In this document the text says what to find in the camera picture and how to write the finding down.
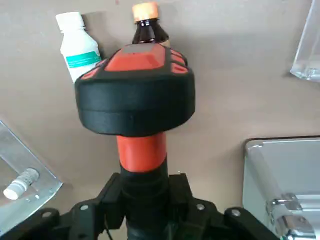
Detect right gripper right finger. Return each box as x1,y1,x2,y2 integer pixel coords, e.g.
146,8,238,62
169,172,278,240

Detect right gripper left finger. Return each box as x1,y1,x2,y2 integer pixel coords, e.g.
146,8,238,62
0,172,128,240

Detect orange black barcode scanner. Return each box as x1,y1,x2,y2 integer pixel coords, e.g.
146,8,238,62
74,42,196,240

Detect white medicine bottle teal label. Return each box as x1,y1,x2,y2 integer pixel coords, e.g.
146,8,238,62
54,11,103,85

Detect brown medicine bottle orange cap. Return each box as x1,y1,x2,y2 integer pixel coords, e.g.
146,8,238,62
131,1,172,48

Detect clear acrylic tiered shelf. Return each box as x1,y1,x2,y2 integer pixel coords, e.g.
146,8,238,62
0,119,64,218

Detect small white-capped clear bottle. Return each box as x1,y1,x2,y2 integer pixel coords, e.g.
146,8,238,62
2,167,40,201

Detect silver aluminium carry case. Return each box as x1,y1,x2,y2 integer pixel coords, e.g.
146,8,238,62
241,135,320,240

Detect clear acrylic compartment organizer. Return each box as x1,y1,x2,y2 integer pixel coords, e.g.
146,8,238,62
289,0,320,84

